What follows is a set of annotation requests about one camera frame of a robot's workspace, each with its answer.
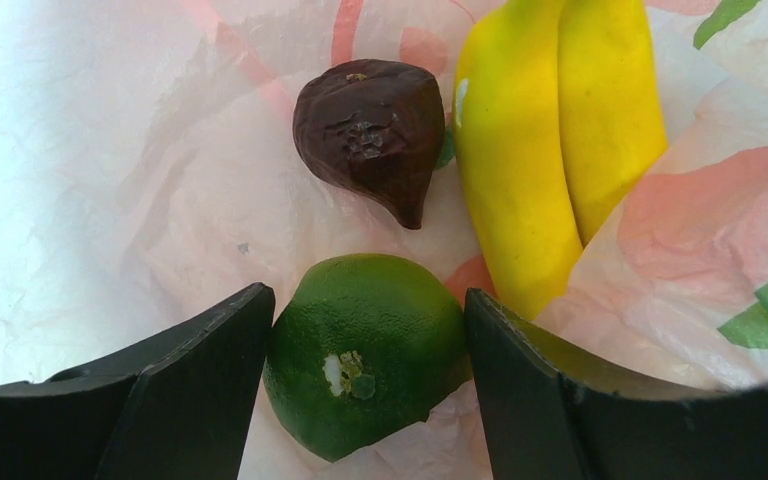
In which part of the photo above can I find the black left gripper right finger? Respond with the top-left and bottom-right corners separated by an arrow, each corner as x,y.
465,289 -> 768,479

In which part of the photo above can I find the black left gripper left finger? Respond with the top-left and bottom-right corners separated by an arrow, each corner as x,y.
0,283 -> 275,479

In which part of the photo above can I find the pink plastic bag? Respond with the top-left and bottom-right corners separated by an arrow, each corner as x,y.
0,1 -> 768,479

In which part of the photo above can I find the dark green fake lime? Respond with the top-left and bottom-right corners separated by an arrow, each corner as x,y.
263,253 -> 472,462

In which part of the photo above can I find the yellow fake fruit in bag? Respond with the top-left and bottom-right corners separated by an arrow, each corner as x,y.
452,1 -> 667,320

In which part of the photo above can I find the brown fake fig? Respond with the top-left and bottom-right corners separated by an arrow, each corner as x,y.
292,59 -> 446,230

